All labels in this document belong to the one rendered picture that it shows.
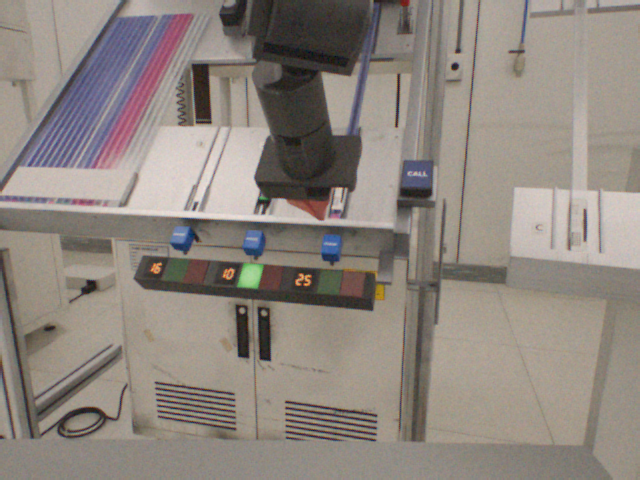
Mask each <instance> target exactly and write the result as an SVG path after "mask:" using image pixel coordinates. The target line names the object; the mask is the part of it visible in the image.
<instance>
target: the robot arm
mask: <svg viewBox="0 0 640 480"><path fill-rule="evenodd" d="M372 16H373V0H247V6H246V27H247V35H251V51H252V59H256V66H255V67H254V69H253V71H252V81H253V84H254V86H255V89H256V92H257V95H258V98H259V101H260V104H261V107H262V110H263V114H264V117H265V120H266V123H267V126H268V128H269V129H270V135H268V136H267V138H266V140H265V144H264V147H263V150H262V153H261V156H260V159H259V162H258V164H257V167H256V170H255V173H254V176H253V179H254V181H255V184H256V186H257V188H258V189H260V191H261V193H262V196H264V197H265V198H282V199H286V202H287V203H289V204H291V205H293V206H295V207H297V208H299V209H301V210H303V211H305V212H307V213H309V214H311V216H312V217H314V218H315V219H317V220H318V221H324V220H325V217H326V211H327V207H328V205H329V203H330V200H331V196H332V191H333V188H348V189H349V193H352V192H354V191H355V189H356V184H357V169H358V165H359V163H360V158H361V156H362V150H363V145H362V137H361V136H359V135H333V133H332V128H331V123H330V117H329V111H328V106H327V100H326V95H325V89H324V85H323V79H322V73H321V72H326V73H331V74H337V75H342V76H347V77H351V74H352V72H353V69H354V66H355V64H356V61H357V59H358V56H359V54H360V51H361V48H362V46H363V43H364V41H365V38H366V36H367V34H368V31H369V28H370V25H371V20H372Z"/></svg>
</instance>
